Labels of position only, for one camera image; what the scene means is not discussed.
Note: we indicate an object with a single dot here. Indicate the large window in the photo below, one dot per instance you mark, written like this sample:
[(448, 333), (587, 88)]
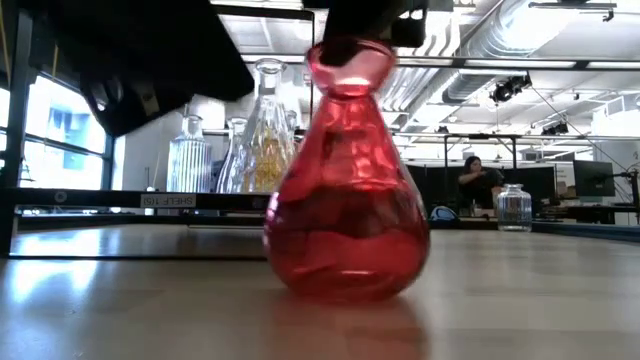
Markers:
[(65, 150)]

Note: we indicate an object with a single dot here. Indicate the black partition panel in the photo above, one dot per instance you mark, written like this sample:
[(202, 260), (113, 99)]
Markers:
[(530, 180)]

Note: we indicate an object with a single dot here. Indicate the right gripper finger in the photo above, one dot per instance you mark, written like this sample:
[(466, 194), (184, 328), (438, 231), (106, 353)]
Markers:
[(337, 52)]

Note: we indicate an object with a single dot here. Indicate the tall clear ribbed bottle vase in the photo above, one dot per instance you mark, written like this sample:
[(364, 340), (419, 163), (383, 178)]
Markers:
[(189, 160)]

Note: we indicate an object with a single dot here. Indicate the wooden shelf black frame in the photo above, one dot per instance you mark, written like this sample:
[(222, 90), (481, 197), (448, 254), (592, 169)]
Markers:
[(100, 200)]

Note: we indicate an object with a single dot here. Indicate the blue white object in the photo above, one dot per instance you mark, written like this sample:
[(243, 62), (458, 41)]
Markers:
[(444, 214)]

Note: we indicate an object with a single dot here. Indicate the short clear ribbed jar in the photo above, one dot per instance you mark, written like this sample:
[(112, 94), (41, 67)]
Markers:
[(514, 210)]

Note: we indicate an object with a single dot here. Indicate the black ceiling track fixture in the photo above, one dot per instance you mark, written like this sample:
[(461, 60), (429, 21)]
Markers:
[(510, 89)]

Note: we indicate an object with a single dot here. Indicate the black computer monitor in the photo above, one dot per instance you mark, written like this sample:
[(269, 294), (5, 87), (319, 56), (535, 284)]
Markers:
[(594, 177)]

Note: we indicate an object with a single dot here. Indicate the black overhead light beam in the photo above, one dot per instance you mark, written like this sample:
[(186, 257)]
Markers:
[(500, 62)]

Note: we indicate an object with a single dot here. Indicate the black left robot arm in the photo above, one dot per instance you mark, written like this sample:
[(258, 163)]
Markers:
[(55, 30)]

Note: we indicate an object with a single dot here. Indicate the silver ceiling duct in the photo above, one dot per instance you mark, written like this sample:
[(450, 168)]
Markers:
[(500, 45)]

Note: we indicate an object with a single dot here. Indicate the red bulbous glass vase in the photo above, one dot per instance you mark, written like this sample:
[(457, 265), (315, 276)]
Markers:
[(345, 225)]

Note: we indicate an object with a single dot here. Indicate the person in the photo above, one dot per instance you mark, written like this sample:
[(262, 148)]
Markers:
[(477, 187)]

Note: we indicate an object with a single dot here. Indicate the yellow textured glass vase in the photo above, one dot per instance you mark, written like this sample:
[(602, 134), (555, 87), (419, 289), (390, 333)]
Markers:
[(270, 167)]

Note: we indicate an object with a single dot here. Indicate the clear diamond-cut glass vase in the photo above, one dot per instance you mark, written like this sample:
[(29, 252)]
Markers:
[(267, 110)]

